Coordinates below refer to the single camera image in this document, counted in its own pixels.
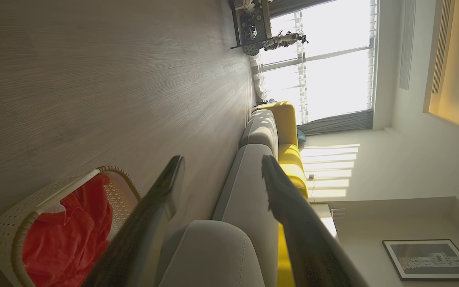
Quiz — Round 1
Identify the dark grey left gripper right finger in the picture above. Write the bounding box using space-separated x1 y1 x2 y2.
261 155 369 287

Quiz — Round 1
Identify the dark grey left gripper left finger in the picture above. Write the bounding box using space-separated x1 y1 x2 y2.
81 155 185 287

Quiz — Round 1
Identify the red Bulls 23 jersey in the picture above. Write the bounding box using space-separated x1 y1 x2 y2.
22 174 114 287

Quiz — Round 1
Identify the grey and yellow sofa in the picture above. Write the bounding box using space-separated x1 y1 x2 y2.
154 101 310 287

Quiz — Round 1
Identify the grey fabric curtain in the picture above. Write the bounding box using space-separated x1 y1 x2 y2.
296 109 374 136

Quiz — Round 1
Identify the white side cabinet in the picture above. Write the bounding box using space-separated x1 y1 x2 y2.
310 203 340 242

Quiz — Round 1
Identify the black framed picture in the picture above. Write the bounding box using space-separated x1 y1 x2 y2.
382 239 459 282

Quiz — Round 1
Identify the white woven laundry basket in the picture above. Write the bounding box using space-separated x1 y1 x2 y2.
0 165 141 287

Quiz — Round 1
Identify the wheeled robot with knobby tyres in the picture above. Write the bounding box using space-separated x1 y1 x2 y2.
242 32 309 56

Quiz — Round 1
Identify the grey curtain beside plant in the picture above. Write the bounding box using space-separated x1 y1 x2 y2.
269 0 335 18

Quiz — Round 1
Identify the wall charger with cable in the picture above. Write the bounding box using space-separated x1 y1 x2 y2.
306 173 318 201

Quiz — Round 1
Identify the black frame low table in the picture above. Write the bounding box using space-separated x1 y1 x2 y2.
229 0 273 49

